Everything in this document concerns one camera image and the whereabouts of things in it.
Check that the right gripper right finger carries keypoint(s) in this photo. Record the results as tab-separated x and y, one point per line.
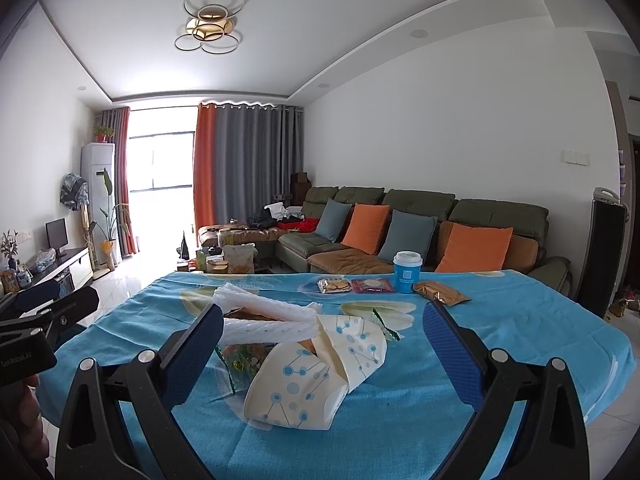
551	441

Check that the orange cushion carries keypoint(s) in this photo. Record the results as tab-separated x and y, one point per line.
366	227
474	249

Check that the teal cushion right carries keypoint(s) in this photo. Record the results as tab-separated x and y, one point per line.
410	232

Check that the blue floral tablecloth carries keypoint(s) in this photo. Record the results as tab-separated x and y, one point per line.
399	424

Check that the white dotted paper bag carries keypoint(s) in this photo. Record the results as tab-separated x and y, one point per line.
302	388

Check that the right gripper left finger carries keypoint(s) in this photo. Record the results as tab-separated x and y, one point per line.
94	442

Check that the cluttered coffee table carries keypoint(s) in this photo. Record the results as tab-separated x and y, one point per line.
227	258

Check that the person's left hand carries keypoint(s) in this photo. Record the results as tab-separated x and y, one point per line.
27	422

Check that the white standing air conditioner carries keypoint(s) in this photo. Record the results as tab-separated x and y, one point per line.
94	157

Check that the orange cushion far right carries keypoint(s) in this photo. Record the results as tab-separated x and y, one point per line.
474	249

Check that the green sectional sofa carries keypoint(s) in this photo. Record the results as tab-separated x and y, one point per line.
294	242

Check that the brown snack packet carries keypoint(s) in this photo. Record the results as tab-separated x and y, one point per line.
445	294

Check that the blue paper cup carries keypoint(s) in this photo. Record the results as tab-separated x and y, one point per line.
407	269

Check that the white foam wrap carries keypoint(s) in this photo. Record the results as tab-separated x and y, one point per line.
254	319

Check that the red snack packet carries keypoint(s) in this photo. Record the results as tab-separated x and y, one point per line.
372	285

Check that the teal cushion left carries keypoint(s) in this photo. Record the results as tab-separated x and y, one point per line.
332	220

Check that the orange and grey curtain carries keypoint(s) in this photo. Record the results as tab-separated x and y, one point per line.
243	156

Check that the white TV cabinet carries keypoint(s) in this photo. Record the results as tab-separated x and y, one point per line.
64	276

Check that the teal cushion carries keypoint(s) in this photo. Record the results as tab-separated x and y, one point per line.
410	232
332	220

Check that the tall potted plant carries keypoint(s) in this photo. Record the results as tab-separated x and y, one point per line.
115	214

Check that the small black monitor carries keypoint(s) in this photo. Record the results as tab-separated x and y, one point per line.
57	236

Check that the clear cookie packet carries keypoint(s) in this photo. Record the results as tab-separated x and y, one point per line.
334	286

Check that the orange cushion left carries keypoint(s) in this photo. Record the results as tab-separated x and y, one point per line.
366	227

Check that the gold ring ceiling lamp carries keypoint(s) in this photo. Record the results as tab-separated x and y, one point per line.
210	27

